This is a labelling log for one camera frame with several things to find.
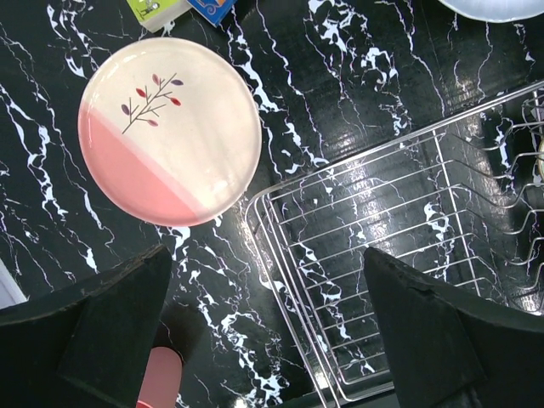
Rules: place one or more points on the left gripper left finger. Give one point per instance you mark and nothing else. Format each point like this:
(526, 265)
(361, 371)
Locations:
(86, 345)

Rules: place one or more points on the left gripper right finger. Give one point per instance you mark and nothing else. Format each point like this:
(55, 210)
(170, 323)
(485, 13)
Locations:
(447, 347)

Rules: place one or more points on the pale green ceramic bowl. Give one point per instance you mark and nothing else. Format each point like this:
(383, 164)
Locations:
(540, 160)

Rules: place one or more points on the pink plastic cup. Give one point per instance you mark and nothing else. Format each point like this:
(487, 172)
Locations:
(162, 379)

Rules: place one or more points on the pink cream floral plate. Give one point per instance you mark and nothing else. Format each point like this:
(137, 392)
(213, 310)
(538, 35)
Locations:
(169, 131)

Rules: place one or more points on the green book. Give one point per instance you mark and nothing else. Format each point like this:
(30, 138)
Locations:
(154, 14)

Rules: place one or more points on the white paper plate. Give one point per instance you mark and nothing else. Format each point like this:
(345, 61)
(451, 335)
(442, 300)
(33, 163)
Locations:
(496, 11)

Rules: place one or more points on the blue book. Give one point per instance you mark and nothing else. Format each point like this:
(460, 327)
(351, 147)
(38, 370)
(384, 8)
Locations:
(213, 11)

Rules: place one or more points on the steel wire dish rack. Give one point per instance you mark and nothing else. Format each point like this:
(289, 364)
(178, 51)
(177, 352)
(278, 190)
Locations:
(460, 200)

